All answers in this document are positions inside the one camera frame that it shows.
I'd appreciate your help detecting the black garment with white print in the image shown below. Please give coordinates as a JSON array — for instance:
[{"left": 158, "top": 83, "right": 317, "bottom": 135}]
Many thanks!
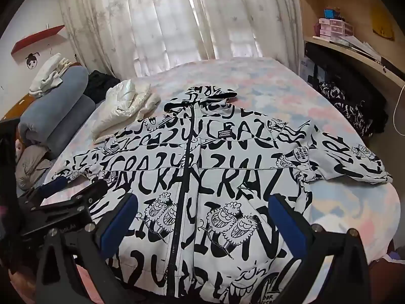
[{"left": 318, "top": 81, "right": 375, "bottom": 134}]

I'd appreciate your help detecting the black fabric pile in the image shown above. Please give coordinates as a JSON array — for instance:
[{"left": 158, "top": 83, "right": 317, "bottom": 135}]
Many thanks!
[{"left": 304, "top": 43, "right": 390, "bottom": 135}]

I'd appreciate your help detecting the stack of pink boxes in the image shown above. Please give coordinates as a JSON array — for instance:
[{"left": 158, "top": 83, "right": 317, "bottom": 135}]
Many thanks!
[{"left": 318, "top": 17, "right": 353, "bottom": 39}]

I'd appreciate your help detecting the white cardboard box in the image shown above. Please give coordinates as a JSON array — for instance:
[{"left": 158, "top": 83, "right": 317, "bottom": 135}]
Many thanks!
[{"left": 299, "top": 58, "right": 317, "bottom": 81}]

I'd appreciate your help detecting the black and white printed jacket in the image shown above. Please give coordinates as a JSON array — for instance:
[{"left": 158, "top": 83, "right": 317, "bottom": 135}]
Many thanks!
[{"left": 52, "top": 84, "right": 393, "bottom": 304}]

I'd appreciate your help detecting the light wooden shelf unit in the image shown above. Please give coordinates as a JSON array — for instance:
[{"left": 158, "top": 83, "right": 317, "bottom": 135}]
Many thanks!
[{"left": 293, "top": 0, "right": 405, "bottom": 86}]

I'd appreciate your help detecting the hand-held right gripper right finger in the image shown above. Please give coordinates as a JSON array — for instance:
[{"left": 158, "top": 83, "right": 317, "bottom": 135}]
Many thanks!
[{"left": 267, "top": 193, "right": 371, "bottom": 304}]

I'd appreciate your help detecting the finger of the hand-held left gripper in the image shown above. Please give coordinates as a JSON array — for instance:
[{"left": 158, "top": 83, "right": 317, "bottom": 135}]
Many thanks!
[
  {"left": 21, "top": 180, "right": 110, "bottom": 238},
  {"left": 33, "top": 175, "right": 69, "bottom": 198}
]

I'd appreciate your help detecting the white floral curtain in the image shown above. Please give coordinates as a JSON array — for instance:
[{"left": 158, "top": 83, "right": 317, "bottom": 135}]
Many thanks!
[{"left": 58, "top": 0, "right": 304, "bottom": 78}]

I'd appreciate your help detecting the pile of papers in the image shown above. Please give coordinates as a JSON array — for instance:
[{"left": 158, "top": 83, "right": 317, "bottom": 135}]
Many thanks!
[{"left": 329, "top": 35, "right": 382, "bottom": 61}]

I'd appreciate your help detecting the blue-grey bolster pillow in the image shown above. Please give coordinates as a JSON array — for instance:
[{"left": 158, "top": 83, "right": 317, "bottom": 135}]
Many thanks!
[
  {"left": 19, "top": 66, "right": 89, "bottom": 134},
  {"left": 44, "top": 95, "right": 96, "bottom": 159}
]

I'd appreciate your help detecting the white cable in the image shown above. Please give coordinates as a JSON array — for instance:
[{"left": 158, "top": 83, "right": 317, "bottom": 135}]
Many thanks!
[{"left": 392, "top": 84, "right": 405, "bottom": 134}]

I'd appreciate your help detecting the wooden headboard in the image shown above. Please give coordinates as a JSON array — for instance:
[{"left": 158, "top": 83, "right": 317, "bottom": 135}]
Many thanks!
[{"left": 0, "top": 98, "right": 32, "bottom": 124}]

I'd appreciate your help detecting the beige pillow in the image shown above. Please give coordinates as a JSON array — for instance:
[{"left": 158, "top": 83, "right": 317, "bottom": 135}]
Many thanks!
[{"left": 15, "top": 146, "right": 53, "bottom": 192}]

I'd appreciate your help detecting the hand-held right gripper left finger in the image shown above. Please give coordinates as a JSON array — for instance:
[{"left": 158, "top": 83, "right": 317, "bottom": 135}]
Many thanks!
[{"left": 35, "top": 192, "right": 140, "bottom": 304}]

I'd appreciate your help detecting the red wall shelf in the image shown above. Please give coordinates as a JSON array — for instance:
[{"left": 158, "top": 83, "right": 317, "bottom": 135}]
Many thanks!
[{"left": 11, "top": 25, "right": 65, "bottom": 55}]

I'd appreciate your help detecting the cartoon face wall sticker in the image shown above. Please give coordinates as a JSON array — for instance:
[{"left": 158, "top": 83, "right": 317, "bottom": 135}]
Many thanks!
[{"left": 25, "top": 52, "right": 40, "bottom": 69}]

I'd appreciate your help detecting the white crumpled cloth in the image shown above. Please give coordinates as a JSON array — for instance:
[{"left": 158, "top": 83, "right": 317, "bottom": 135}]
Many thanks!
[{"left": 29, "top": 53, "right": 72, "bottom": 99}]

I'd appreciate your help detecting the bed with pastel sheet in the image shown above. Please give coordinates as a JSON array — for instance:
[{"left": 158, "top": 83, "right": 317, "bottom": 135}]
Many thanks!
[{"left": 41, "top": 58, "right": 397, "bottom": 273}]

